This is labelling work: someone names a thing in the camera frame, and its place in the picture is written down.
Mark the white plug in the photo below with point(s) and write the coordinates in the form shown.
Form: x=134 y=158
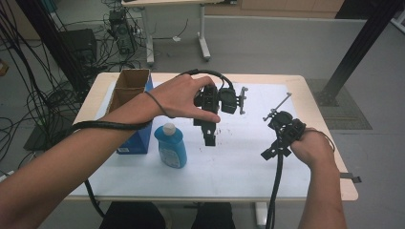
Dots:
x=176 y=38

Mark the person's leg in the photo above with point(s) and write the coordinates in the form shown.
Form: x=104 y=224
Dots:
x=213 y=216
x=133 y=216

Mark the person's right hand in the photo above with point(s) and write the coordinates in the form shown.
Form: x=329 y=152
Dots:
x=313 y=149

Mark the black metal frame post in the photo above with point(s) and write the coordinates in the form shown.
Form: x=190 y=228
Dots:
x=359 y=47
x=54 y=41

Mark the person's left hand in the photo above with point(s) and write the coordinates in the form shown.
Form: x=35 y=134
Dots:
x=178 y=95

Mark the white table leg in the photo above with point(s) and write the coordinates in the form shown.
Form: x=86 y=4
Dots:
x=261 y=214

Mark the blue bottle with white cap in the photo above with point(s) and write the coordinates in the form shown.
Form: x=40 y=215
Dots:
x=172 y=149

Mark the desk with white legs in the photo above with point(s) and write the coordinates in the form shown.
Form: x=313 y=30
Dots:
x=203 y=41

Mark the dark floor mat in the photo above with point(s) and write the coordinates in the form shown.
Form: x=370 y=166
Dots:
x=350 y=114

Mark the black equipment case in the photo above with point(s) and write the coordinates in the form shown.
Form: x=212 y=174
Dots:
x=79 y=43

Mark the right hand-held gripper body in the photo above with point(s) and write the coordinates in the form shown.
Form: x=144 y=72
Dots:
x=286 y=127

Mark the person's left leg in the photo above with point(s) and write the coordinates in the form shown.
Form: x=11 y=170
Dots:
x=133 y=216

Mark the blue cardboard box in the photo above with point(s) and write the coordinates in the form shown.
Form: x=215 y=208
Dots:
x=132 y=79

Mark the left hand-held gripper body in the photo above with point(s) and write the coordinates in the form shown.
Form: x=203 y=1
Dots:
x=227 y=100

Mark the person's right leg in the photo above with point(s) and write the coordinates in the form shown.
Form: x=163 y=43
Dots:
x=213 y=216

